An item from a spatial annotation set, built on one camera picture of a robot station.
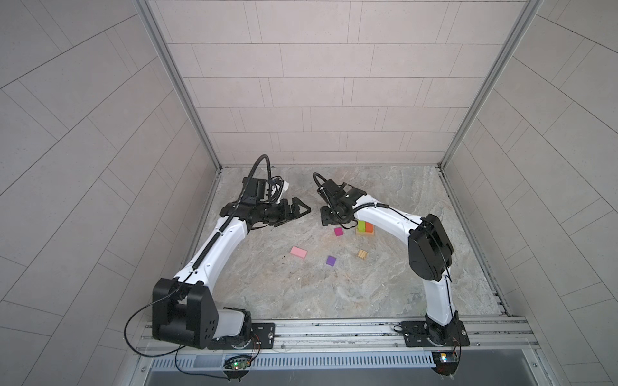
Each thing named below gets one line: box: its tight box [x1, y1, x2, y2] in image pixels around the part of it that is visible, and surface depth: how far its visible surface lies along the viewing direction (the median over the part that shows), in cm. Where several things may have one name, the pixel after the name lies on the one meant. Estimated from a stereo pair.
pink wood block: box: [289, 246, 309, 259], surface depth 90 cm
